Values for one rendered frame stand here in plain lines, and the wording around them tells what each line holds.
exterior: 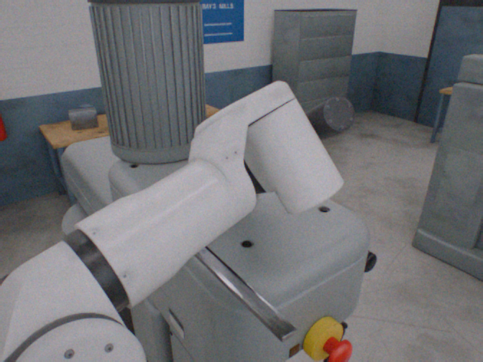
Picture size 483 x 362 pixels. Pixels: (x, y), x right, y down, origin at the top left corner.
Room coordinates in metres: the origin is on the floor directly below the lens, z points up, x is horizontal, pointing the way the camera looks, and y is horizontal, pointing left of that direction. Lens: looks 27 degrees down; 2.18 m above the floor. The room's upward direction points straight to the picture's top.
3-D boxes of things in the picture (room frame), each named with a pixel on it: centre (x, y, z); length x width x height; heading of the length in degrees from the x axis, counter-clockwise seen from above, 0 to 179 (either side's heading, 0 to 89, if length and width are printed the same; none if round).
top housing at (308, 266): (0.55, 0.03, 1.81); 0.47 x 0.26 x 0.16; 36
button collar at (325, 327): (0.35, -0.11, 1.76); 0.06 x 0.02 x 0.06; 126
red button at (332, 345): (0.33, -0.12, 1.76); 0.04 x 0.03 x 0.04; 126
